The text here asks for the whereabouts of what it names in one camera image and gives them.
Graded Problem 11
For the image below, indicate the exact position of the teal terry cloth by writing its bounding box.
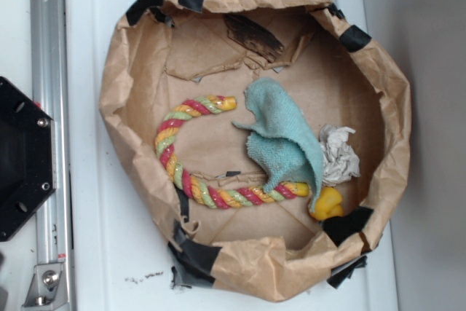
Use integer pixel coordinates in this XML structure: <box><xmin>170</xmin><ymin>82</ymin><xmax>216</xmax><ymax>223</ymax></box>
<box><xmin>233</xmin><ymin>77</ymin><xmax>324</xmax><ymax>211</ymax></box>

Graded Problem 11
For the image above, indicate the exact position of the brown paper bag bin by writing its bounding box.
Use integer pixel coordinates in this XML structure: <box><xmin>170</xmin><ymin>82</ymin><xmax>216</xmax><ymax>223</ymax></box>
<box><xmin>99</xmin><ymin>0</ymin><xmax>411</xmax><ymax>302</ymax></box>

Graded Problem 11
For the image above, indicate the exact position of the metal corner bracket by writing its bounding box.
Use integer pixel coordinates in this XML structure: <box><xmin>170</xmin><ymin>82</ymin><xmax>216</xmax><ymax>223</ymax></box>
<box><xmin>21</xmin><ymin>262</ymin><xmax>68</xmax><ymax>310</ymax></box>

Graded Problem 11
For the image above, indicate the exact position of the aluminium extrusion rail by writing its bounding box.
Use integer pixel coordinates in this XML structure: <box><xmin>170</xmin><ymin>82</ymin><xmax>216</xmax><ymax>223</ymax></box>
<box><xmin>31</xmin><ymin>0</ymin><xmax>76</xmax><ymax>310</ymax></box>

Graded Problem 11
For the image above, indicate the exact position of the multicolored twisted rope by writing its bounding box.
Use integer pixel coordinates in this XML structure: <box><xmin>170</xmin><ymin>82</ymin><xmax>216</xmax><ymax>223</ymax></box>
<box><xmin>154</xmin><ymin>95</ymin><xmax>312</xmax><ymax>210</ymax></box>

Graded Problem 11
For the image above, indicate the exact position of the yellow plastic toy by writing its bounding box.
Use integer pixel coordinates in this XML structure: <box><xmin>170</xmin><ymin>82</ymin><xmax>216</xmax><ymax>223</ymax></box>
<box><xmin>309</xmin><ymin>186</ymin><xmax>344</xmax><ymax>221</ymax></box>

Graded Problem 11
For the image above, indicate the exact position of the crumpled white paper ball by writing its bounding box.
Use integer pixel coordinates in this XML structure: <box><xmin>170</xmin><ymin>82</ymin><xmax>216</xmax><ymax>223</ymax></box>
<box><xmin>319</xmin><ymin>124</ymin><xmax>360</xmax><ymax>186</ymax></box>

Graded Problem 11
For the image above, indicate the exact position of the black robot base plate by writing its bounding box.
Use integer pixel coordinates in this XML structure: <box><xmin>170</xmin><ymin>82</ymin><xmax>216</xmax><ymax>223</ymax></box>
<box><xmin>1</xmin><ymin>77</ymin><xmax>55</xmax><ymax>242</ymax></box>

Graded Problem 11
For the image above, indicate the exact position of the white tray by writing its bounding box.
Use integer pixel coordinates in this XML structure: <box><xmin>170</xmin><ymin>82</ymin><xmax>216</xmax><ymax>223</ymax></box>
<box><xmin>66</xmin><ymin>0</ymin><xmax>398</xmax><ymax>310</ymax></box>

